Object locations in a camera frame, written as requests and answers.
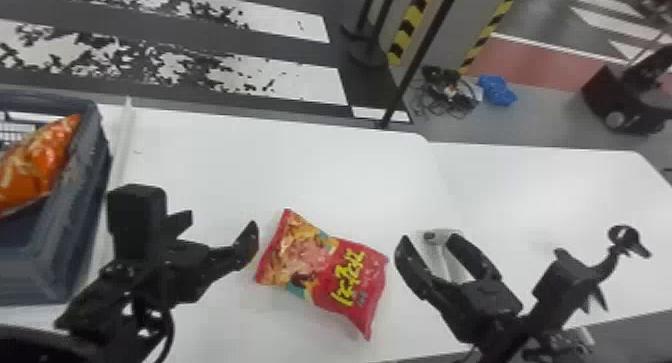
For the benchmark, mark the blue bag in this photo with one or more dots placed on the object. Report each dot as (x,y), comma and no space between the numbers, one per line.
(496,90)

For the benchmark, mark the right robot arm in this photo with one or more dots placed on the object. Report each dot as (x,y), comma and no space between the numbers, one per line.
(530,344)

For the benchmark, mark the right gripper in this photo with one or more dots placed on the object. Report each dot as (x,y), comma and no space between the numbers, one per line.
(485,310)

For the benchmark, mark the blue basket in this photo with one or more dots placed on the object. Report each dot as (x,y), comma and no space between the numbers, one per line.
(63,234)

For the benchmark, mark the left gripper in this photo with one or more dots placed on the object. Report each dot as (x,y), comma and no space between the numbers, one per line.
(189,268)

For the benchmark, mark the red snack packet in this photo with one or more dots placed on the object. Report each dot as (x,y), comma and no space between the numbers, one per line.
(325,270)

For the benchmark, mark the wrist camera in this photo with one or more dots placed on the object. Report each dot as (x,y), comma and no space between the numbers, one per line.
(564,289)
(135,218)

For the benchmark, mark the orange snack packet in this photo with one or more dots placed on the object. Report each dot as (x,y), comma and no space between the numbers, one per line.
(31,163)

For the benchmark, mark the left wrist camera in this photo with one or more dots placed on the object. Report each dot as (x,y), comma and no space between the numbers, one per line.
(135,218)

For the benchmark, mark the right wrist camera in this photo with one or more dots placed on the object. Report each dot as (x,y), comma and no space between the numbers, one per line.
(564,289)

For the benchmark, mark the yellow black striped post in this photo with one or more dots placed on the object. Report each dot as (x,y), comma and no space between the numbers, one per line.
(408,24)
(488,31)

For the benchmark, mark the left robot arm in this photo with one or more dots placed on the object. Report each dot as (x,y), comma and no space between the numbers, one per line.
(100,307)

